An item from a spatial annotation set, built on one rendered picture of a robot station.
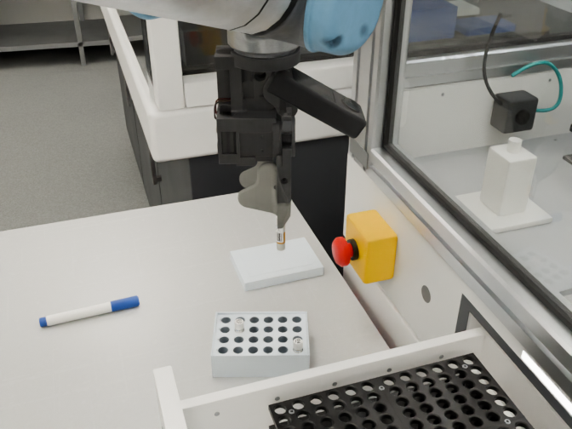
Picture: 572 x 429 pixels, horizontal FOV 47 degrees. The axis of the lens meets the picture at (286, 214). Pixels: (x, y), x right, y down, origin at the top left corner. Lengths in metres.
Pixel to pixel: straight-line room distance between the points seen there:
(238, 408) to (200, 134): 0.69
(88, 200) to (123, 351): 1.92
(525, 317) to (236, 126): 0.34
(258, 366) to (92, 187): 2.13
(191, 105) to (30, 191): 1.80
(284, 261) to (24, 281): 0.40
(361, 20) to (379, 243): 0.43
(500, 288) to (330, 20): 0.34
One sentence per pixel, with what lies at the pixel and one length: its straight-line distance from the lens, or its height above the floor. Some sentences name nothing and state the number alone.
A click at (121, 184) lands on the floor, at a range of 2.89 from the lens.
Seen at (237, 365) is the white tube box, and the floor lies 0.78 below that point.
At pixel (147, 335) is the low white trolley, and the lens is 0.94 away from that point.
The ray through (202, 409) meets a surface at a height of 0.89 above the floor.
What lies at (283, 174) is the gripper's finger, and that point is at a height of 1.05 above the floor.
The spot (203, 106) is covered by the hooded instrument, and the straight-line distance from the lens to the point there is 1.25.
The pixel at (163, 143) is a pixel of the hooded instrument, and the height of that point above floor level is 0.84.
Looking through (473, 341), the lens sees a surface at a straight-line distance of 0.75.
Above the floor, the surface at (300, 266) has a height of 0.78.
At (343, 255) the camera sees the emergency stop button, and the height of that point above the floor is 0.88.
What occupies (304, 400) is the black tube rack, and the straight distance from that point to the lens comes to 0.65.
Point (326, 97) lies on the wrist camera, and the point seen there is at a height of 1.12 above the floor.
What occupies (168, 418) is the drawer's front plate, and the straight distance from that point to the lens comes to 0.61.
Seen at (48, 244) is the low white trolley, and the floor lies 0.76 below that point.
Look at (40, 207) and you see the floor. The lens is 2.82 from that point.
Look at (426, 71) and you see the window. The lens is 0.78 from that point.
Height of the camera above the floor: 1.38
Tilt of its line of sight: 32 degrees down
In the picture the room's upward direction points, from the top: straight up
